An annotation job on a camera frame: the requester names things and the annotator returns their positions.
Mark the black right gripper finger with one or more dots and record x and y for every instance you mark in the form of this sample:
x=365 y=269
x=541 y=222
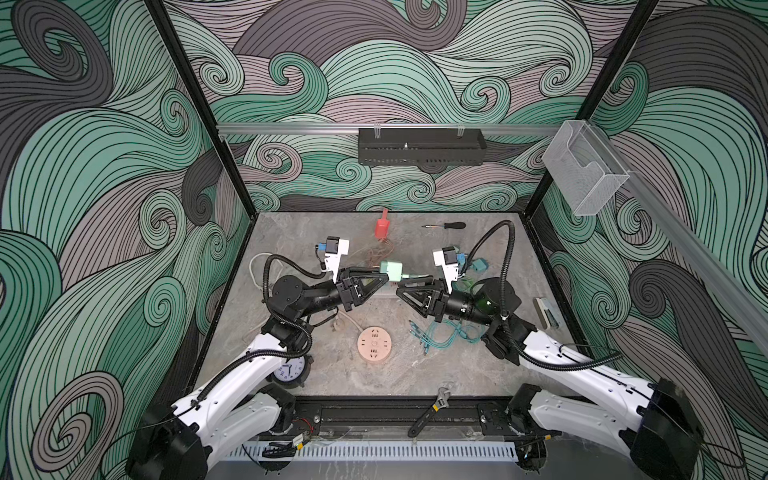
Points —
x=417 y=284
x=417 y=300

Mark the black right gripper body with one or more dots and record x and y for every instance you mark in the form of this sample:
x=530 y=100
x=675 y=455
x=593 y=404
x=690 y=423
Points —
x=442 y=309

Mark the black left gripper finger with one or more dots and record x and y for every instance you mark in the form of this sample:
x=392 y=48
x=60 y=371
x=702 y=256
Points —
x=364 y=290
x=364 y=275

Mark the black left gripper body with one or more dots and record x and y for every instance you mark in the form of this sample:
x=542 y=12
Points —
x=345 y=297

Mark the light green charger plug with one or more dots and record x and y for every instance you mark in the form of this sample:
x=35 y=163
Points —
x=394 y=270

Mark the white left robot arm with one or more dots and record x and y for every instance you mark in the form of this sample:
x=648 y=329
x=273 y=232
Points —
x=188 y=438

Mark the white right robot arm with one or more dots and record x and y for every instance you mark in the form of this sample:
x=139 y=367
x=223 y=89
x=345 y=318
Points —
x=653 y=423

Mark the round pink socket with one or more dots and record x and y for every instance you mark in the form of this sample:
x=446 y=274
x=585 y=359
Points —
x=374 y=344

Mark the red plastic scoop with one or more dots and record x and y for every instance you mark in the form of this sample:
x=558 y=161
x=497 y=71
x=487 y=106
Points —
x=382 y=226

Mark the adjustable wrench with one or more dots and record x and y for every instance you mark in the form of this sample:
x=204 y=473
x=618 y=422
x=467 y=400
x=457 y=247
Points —
x=441 y=401

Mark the black alarm clock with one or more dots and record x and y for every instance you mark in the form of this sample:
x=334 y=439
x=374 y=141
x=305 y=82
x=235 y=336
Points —
x=293 y=373

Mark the small white silver box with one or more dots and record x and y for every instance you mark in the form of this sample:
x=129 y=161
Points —
x=549 y=314

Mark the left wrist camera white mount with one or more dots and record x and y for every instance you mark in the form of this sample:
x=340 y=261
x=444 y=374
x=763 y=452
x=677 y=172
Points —
x=330 y=253

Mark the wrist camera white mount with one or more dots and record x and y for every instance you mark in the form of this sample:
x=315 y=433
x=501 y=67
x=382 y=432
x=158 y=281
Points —
x=330 y=253
x=448 y=260

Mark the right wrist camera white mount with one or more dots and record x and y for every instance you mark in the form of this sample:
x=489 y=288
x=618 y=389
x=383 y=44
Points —
x=448 y=260

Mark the black handle screwdriver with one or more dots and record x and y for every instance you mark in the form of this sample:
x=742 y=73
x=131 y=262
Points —
x=447 y=226

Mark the black wall tray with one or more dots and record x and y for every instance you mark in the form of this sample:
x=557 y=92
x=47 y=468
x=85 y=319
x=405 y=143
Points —
x=430 y=149

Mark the white slotted cable duct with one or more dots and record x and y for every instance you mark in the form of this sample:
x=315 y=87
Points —
x=450 y=451

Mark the aluminium rail back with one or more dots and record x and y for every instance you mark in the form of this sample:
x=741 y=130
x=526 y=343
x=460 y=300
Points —
x=306 y=128

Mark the aluminium rail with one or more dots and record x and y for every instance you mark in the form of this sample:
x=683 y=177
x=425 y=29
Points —
x=665 y=197
x=306 y=128

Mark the clear plastic wall holder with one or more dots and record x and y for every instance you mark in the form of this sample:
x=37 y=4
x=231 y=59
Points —
x=585 y=166

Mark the aluminium rail right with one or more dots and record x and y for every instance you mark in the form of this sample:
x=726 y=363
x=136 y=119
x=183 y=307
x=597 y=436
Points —
x=665 y=197

